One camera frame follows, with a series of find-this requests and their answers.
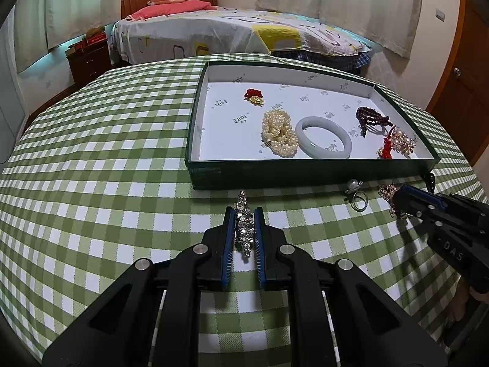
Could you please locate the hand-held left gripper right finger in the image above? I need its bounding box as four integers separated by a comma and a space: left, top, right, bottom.
252, 206, 447, 367

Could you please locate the green checked tablecloth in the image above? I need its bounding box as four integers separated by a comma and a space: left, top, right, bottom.
0, 54, 482, 367

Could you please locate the pink pillow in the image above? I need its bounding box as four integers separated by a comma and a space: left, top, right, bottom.
128, 1, 212, 20

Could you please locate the dark red bead bracelet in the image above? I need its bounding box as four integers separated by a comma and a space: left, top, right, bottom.
356, 106, 393, 138

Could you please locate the pale jade bangle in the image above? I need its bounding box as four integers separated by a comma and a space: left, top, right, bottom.
295, 116, 353, 159

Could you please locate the dark wooden nightstand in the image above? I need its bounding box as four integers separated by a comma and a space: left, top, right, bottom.
66, 40, 111, 88

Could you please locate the glass sliding wardrobe door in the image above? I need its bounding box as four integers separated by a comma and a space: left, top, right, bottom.
0, 8, 27, 161

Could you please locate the gold filigree brooch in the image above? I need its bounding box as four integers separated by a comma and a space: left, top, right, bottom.
378, 183, 409, 218

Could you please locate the wooden door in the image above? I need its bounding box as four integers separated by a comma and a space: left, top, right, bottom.
426, 0, 489, 165

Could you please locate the gold pearl brooch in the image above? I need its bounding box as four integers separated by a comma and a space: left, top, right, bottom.
390, 128, 419, 157

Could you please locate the dark green jewelry box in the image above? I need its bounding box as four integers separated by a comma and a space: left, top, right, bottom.
185, 60, 441, 191

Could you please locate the pearl ring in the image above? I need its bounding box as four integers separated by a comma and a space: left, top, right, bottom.
344, 179, 369, 212

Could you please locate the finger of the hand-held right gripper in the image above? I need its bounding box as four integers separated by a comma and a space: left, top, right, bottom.
393, 198, 425, 220
393, 184, 447, 212

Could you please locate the red flower brooch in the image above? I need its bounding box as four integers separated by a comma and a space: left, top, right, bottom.
244, 88, 265, 106

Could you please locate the white pearl necklace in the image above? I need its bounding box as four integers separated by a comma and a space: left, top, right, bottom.
262, 109, 299, 158

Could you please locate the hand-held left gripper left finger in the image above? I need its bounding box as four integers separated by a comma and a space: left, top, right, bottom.
42, 206, 234, 367

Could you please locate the rhinestone hair clip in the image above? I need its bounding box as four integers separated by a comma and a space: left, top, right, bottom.
233, 190, 256, 257

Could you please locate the bed with patterned sheet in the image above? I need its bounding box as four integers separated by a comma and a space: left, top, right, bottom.
108, 6, 373, 71

